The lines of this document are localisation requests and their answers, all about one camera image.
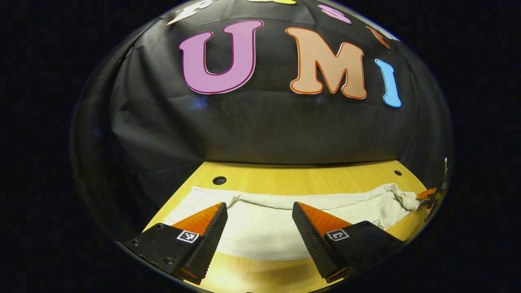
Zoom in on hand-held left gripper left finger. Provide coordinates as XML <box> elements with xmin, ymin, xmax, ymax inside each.
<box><xmin>121</xmin><ymin>201</ymin><xmax>228</xmax><ymax>285</ymax></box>

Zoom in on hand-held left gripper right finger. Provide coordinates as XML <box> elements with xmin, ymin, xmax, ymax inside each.
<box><xmin>291</xmin><ymin>201</ymin><xmax>406</xmax><ymax>284</ymax></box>

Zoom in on white jeans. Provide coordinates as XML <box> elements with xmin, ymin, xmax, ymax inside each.
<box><xmin>163</xmin><ymin>183</ymin><xmax>422</xmax><ymax>262</ymax></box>

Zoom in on black backdrop cloth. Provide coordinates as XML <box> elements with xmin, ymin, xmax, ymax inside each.
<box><xmin>70</xmin><ymin>0</ymin><xmax>453</xmax><ymax>241</ymax></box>

